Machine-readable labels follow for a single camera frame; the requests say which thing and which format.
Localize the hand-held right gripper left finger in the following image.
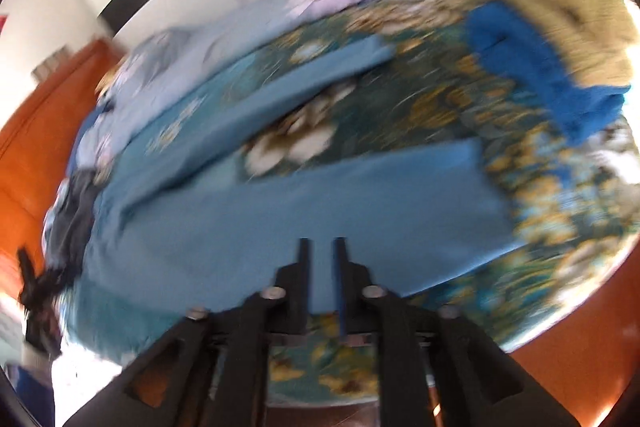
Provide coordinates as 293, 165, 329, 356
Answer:
62, 238, 313, 427

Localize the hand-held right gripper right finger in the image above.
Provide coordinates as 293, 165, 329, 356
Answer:
334, 237, 581, 427

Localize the light blue knit sweater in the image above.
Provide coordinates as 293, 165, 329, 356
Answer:
85, 41, 528, 313

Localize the grey sweater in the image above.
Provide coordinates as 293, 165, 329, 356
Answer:
50, 169, 103, 293

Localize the orange wooden headboard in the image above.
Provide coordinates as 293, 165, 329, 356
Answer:
0, 39, 121, 293

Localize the teal floral blanket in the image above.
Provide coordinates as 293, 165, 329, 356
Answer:
60, 0, 640, 403

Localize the light blue floral quilt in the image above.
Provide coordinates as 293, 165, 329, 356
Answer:
95, 0, 446, 148

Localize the dark blue knit sweater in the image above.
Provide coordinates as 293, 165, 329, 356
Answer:
465, 2, 628, 148

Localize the mustard knit sweater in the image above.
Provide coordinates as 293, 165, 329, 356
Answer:
445, 0, 636, 88

